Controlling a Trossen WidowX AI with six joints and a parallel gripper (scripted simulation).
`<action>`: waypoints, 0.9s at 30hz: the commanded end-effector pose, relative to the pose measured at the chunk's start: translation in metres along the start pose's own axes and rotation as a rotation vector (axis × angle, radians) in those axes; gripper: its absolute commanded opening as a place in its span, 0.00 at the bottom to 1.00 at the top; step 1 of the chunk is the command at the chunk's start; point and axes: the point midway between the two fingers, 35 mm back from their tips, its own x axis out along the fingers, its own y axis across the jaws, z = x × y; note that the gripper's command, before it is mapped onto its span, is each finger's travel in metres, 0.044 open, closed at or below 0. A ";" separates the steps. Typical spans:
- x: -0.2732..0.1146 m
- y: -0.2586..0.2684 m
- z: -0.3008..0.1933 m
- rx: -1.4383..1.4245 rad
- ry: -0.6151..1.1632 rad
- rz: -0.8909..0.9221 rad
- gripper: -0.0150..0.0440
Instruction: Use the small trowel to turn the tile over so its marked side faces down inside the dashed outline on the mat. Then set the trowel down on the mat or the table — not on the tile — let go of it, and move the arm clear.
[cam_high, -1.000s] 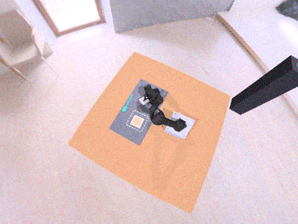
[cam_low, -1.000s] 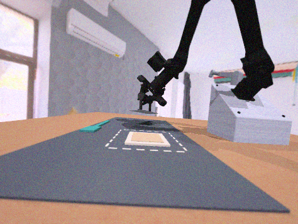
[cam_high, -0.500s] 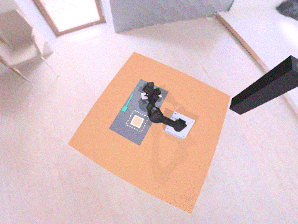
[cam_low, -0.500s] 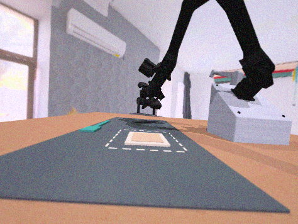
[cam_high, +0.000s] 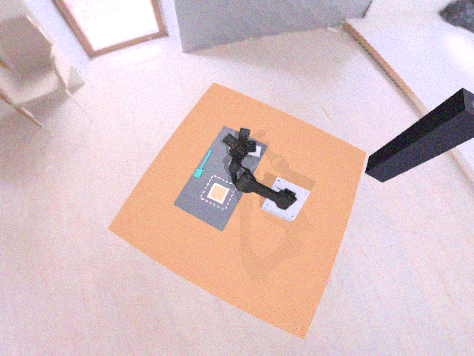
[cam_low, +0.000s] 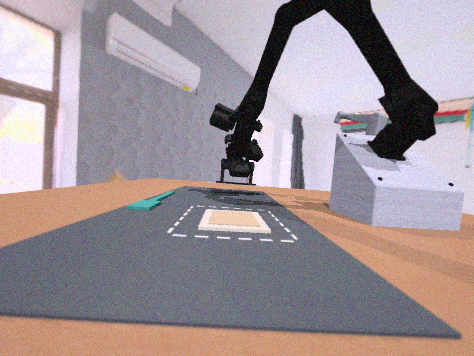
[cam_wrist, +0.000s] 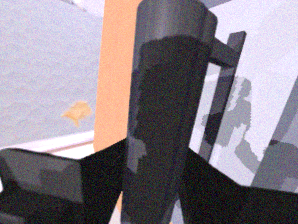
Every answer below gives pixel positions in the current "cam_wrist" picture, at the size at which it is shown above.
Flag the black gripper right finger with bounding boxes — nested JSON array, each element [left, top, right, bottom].
[[178, 147, 298, 224]]

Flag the dark grey mat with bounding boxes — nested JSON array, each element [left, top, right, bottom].
[[171, 0, 298, 224]]

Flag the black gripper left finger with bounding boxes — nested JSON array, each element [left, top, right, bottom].
[[0, 138, 126, 224]]

